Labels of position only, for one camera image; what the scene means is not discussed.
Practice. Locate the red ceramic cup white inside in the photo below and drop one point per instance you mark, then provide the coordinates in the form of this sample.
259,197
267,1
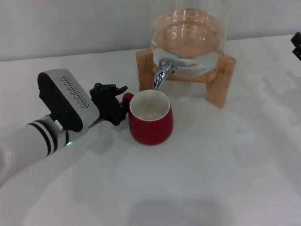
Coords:
150,129

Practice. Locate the wooden dispenser stand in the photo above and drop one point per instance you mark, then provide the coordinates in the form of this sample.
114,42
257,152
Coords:
145,75

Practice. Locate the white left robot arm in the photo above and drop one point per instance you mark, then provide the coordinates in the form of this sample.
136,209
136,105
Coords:
23,146

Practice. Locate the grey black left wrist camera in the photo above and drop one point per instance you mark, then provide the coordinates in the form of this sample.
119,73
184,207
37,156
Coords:
63,101

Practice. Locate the clear glass water dispenser jar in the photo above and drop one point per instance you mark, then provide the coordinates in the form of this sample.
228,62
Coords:
188,30

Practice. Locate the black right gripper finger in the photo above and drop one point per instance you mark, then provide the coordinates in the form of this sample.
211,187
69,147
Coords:
297,38

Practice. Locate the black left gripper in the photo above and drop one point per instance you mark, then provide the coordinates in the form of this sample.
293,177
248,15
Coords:
108,106

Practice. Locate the chrome dispenser faucet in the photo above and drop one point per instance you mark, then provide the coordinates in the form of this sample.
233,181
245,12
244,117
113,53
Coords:
160,75

